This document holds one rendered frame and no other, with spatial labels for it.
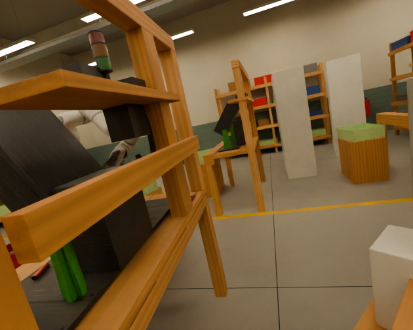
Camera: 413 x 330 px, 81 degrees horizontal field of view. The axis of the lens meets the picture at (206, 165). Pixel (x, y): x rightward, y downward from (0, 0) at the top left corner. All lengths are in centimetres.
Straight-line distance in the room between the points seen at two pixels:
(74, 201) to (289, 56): 781
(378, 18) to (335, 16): 105
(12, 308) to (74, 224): 16
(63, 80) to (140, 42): 72
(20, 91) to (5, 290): 43
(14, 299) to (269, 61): 791
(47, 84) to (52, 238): 35
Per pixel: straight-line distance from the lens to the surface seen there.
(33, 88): 72
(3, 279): 55
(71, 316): 90
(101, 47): 99
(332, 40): 834
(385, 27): 873
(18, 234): 53
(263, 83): 747
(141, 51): 132
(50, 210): 54
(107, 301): 92
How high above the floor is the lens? 136
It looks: 10 degrees down
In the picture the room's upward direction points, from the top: 12 degrees counter-clockwise
